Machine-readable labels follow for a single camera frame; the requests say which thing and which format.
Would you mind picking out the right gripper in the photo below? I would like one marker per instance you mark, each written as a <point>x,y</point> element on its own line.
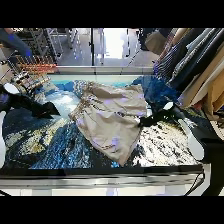
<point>149,120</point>

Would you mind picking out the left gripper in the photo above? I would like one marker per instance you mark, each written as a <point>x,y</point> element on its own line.
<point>47,110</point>

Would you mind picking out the beige pants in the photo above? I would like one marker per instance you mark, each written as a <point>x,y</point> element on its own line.
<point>110,116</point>

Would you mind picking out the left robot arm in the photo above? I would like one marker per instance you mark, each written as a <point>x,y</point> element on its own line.
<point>20,98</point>

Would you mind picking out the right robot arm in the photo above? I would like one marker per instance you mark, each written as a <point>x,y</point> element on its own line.
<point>191,140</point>

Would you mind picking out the person's forearm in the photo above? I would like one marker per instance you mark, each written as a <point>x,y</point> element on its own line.
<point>15,41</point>

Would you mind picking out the blue garment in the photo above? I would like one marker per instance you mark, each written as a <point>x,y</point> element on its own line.
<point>160,90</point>

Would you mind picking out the striped shirt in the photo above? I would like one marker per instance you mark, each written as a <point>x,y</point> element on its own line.
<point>168,60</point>

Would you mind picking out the beige garment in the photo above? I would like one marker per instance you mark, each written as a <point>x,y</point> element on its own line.
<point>203,81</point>

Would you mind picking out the mustard garment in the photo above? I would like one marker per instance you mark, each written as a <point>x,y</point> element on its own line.
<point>215,96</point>

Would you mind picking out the silver frame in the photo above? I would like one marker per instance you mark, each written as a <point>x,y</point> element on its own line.
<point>100,182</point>

